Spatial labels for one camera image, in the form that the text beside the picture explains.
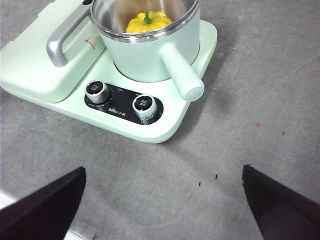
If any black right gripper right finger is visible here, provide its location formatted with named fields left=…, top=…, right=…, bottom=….
left=241, top=164, right=320, bottom=240

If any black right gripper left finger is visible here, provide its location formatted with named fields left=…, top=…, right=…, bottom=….
left=0, top=166, right=87, bottom=240

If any yellow toy pumpkin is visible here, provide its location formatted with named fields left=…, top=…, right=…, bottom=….
left=125, top=10, right=174, bottom=34

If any mint green steamer pot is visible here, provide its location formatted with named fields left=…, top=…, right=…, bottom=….
left=89, top=0, right=205, bottom=102

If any silver control knob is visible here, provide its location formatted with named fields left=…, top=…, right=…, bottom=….
left=84, top=80, right=112, bottom=105
left=131, top=94, right=158, bottom=125

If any mint green hinged grill cover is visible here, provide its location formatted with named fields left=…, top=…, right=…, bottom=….
left=0, top=0, right=108, bottom=104

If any mint green breakfast maker base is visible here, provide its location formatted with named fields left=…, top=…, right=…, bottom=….
left=0, top=19, right=218, bottom=145

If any silver grill cover handle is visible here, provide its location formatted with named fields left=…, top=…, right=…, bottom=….
left=46, top=0, right=95, bottom=68

